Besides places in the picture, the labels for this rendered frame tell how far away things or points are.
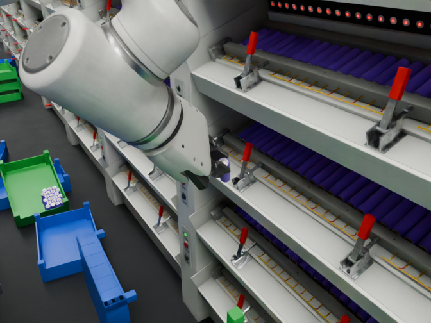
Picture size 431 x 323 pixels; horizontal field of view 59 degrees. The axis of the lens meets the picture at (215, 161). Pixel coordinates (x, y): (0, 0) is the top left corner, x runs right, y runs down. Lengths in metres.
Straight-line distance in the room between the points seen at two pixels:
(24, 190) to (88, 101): 1.44
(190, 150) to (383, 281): 0.32
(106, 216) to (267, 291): 0.97
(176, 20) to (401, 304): 0.44
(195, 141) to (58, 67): 0.21
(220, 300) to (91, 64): 0.80
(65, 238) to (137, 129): 1.18
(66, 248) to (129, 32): 1.21
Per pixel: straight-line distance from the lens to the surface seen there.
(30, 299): 1.38
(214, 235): 0.93
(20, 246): 1.60
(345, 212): 0.63
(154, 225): 1.27
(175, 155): 0.46
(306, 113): 0.56
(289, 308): 0.79
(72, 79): 0.36
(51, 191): 1.70
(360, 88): 0.55
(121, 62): 0.37
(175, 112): 0.44
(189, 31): 0.38
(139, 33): 0.37
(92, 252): 1.16
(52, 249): 1.53
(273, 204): 0.69
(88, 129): 2.03
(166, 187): 1.12
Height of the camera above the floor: 0.93
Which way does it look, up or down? 28 degrees down
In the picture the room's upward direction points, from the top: straight up
